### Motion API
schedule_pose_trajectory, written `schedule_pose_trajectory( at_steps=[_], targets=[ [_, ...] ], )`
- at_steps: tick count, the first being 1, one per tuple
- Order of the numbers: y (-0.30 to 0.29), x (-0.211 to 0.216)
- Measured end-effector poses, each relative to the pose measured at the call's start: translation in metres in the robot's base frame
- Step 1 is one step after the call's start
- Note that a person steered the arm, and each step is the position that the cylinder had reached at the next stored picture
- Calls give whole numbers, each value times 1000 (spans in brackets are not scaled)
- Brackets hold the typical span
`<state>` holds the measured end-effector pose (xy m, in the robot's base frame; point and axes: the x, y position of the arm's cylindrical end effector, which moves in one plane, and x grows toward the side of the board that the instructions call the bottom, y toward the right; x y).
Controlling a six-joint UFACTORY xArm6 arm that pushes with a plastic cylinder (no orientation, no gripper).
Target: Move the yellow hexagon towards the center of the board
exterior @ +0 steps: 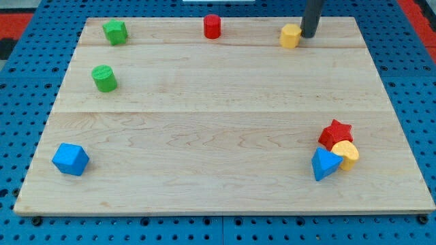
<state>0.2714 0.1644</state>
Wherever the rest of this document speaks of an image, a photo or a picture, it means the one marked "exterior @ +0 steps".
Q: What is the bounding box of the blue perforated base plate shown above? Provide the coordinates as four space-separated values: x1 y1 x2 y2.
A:
1 1 435 244

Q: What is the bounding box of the red cylinder block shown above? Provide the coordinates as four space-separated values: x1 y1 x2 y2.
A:
203 14 221 39

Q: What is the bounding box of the green cylinder block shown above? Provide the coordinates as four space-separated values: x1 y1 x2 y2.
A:
91 65 117 93

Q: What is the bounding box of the yellow heart block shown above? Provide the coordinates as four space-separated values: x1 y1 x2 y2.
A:
331 140 360 171

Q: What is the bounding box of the blue triangle block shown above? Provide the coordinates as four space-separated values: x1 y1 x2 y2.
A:
311 147 343 181

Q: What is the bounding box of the red star block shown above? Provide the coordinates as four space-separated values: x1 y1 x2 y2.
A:
318 119 354 150

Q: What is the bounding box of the yellow hexagon block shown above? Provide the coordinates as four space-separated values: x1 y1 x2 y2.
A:
279 24 302 48

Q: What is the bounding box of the green star block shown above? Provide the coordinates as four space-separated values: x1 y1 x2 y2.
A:
102 19 128 46

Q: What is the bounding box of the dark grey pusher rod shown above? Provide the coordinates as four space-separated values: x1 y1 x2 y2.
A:
300 0 325 38

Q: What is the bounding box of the light wooden board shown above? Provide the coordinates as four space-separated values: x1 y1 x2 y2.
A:
14 17 435 216

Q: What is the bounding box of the blue cube block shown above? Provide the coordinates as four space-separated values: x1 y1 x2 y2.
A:
52 143 89 176

